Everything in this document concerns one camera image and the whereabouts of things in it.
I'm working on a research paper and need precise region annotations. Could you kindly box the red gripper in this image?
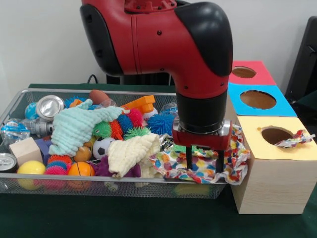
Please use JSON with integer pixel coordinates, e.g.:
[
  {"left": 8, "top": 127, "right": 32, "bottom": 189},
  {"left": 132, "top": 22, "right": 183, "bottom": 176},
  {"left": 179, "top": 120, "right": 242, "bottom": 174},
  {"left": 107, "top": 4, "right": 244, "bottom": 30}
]
[{"left": 172, "top": 121, "right": 232, "bottom": 174}]

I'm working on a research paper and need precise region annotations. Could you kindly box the polka-dot cloth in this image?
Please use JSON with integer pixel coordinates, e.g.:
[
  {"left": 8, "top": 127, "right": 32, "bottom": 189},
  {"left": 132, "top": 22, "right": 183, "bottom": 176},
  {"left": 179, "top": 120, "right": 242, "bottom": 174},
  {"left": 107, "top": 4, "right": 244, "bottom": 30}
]
[{"left": 151, "top": 124, "right": 251, "bottom": 185}]

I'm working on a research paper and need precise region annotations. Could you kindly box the white patterned cloth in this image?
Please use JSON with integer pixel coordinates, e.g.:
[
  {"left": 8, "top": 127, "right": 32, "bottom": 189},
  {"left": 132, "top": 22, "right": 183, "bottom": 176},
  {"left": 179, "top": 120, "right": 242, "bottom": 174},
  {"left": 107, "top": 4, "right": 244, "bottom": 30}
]
[{"left": 275, "top": 130, "right": 316, "bottom": 149}]

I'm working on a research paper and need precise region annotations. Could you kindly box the wooden box with three holes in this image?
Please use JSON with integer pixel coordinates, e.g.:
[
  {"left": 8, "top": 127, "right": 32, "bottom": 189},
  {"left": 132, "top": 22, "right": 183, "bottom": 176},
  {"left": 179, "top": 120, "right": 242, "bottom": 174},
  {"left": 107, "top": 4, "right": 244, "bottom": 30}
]
[{"left": 225, "top": 60, "right": 317, "bottom": 215}]

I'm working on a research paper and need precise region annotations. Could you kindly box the clear mesh bin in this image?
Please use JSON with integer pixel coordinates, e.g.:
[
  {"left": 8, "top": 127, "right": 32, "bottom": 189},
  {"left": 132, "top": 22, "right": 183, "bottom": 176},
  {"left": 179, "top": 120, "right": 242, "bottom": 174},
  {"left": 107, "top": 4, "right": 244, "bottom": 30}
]
[{"left": 0, "top": 88, "right": 236, "bottom": 200}]

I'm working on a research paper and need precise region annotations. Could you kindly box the blue spiky ball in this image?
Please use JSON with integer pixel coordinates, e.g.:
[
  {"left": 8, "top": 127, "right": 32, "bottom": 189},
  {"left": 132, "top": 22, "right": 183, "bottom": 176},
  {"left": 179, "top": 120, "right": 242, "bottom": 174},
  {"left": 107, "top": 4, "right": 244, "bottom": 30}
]
[{"left": 147, "top": 113, "right": 177, "bottom": 136}]

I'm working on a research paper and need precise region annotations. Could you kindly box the cream yellow cloth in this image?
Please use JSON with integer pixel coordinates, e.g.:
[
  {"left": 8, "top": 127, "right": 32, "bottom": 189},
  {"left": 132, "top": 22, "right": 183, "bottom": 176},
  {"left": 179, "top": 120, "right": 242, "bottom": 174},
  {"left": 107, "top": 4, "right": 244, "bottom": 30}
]
[{"left": 107, "top": 133, "right": 161, "bottom": 178}]

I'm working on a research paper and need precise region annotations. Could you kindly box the orange plastic toy brick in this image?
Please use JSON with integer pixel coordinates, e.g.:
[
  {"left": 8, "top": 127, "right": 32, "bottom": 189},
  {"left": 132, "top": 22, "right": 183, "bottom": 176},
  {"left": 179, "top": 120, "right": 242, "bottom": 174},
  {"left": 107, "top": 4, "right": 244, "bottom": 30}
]
[{"left": 121, "top": 95, "right": 156, "bottom": 116}]

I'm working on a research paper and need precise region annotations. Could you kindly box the dark green tablecloth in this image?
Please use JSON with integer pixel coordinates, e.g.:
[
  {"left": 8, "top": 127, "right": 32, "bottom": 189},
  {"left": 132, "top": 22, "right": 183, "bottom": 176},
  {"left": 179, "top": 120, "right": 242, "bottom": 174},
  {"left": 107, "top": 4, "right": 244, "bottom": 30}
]
[{"left": 0, "top": 83, "right": 317, "bottom": 238}]

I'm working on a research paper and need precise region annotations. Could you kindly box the small soccer ball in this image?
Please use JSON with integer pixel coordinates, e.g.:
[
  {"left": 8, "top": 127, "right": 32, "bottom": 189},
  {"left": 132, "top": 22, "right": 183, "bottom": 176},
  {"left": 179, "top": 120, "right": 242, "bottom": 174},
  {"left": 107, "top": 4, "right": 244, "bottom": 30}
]
[{"left": 92, "top": 137, "right": 115, "bottom": 160}]

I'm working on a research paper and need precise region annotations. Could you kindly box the small orange basketball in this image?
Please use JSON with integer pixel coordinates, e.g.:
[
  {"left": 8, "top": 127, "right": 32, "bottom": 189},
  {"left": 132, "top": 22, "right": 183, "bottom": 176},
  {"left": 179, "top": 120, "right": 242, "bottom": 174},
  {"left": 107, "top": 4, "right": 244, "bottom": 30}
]
[{"left": 67, "top": 162, "right": 95, "bottom": 190}]

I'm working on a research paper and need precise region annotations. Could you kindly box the mint green cloth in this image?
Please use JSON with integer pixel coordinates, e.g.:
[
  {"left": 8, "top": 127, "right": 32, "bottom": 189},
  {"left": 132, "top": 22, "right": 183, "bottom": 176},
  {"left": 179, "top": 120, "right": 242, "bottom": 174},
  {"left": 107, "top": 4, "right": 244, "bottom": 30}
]
[{"left": 49, "top": 99, "right": 124, "bottom": 157}]

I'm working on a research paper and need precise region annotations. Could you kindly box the black upright panel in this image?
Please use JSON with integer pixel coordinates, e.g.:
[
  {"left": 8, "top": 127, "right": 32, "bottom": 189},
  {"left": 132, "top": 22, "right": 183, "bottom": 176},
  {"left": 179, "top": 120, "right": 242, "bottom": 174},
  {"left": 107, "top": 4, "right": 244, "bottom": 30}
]
[{"left": 285, "top": 16, "right": 317, "bottom": 107}]

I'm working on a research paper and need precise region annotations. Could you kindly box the pink spiky ball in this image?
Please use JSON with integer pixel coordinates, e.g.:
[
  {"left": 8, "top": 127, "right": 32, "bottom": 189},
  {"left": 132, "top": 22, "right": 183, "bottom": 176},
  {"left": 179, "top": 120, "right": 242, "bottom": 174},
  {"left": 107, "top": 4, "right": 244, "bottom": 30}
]
[{"left": 45, "top": 160, "right": 69, "bottom": 176}]

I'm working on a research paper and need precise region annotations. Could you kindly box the silver drink can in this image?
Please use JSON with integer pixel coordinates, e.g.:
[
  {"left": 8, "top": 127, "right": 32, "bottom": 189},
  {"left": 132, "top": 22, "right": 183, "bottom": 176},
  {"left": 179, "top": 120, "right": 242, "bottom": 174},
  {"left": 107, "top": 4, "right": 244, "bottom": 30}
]
[{"left": 36, "top": 95, "right": 65, "bottom": 121}]

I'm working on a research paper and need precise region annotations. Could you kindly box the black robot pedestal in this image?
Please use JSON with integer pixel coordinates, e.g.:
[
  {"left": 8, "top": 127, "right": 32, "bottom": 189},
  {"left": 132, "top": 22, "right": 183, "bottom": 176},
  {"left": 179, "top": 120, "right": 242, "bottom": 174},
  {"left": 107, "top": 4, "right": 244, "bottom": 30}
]
[{"left": 106, "top": 73, "right": 173, "bottom": 86}]

